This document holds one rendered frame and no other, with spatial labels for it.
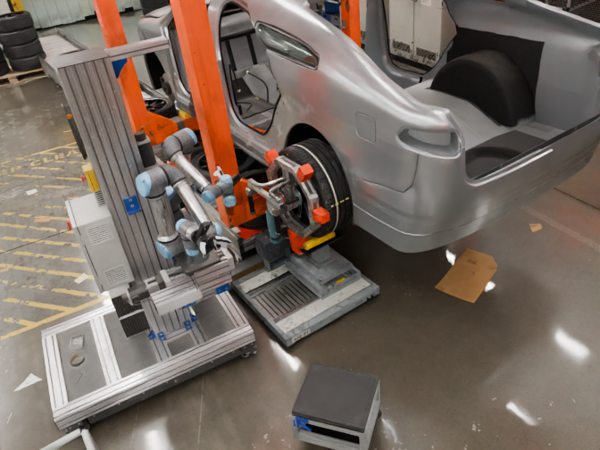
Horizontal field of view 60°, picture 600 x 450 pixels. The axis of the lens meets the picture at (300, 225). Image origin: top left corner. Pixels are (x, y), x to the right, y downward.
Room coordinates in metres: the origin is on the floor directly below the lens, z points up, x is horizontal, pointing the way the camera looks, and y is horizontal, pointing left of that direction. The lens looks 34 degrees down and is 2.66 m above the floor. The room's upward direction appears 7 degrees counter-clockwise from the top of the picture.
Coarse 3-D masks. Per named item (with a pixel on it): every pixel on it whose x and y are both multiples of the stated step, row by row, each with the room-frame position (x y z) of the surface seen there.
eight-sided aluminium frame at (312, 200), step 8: (280, 160) 3.08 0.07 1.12; (288, 160) 3.06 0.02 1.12; (272, 168) 3.17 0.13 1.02; (288, 168) 2.98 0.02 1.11; (296, 168) 2.94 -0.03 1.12; (272, 176) 3.27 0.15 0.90; (296, 176) 2.90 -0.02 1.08; (272, 192) 3.22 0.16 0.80; (304, 192) 2.84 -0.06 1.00; (312, 192) 2.83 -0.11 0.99; (312, 200) 2.80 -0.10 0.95; (312, 208) 2.79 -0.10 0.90; (280, 216) 3.16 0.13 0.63; (288, 216) 3.14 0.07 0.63; (288, 224) 3.07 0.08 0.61; (296, 224) 3.05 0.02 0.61; (312, 224) 2.79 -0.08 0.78; (320, 224) 2.81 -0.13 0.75; (296, 232) 2.98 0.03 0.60; (304, 232) 2.89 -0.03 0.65
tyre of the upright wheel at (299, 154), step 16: (304, 144) 3.15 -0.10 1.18; (320, 144) 3.12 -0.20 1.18; (304, 160) 2.97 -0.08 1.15; (320, 160) 2.98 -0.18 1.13; (336, 160) 2.99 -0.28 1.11; (320, 176) 2.87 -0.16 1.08; (336, 176) 2.90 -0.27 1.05; (320, 192) 2.84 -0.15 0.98; (336, 192) 2.85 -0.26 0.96; (336, 208) 2.81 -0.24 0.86; (352, 208) 2.88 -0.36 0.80
